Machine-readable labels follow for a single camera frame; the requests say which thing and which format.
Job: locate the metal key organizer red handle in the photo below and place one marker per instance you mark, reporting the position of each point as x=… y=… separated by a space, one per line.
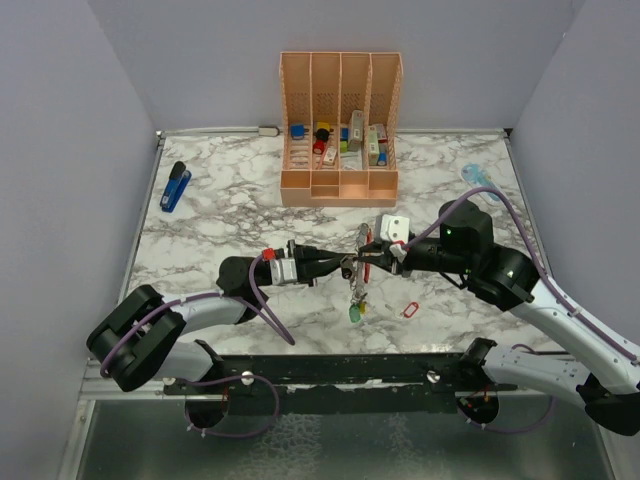
x=359 y=281

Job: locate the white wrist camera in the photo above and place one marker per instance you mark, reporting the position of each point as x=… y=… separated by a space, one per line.
x=283 y=268
x=395 y=230

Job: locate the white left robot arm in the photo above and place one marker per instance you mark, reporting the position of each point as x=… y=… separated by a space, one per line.
x=140 y=339

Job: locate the peach plastic desk organizer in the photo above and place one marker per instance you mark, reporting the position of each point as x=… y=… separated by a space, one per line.
x=329 y=100

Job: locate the blue stapler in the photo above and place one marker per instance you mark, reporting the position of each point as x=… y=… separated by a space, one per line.
x=177 y=182

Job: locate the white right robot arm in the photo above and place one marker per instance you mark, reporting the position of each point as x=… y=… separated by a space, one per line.
x=602 y=373

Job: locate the silver key with green tag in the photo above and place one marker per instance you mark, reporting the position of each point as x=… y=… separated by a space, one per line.
x=357 y=311

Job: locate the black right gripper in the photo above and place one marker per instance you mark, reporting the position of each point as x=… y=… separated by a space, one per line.
x=383 y=260

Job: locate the green white box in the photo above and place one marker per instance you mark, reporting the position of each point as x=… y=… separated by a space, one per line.
x=377 y=145

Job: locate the blue packaged correction tape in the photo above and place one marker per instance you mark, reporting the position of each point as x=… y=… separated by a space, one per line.
x=476 y=177

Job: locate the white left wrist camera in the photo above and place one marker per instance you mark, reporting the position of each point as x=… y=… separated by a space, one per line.
x=283 y=268

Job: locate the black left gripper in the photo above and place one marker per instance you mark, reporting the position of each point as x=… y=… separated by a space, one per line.
x=308 y=261

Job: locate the red tag with key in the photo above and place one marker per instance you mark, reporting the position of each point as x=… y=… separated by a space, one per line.
x=407 y=312

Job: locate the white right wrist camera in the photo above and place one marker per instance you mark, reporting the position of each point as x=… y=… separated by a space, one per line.
x=395 y=230

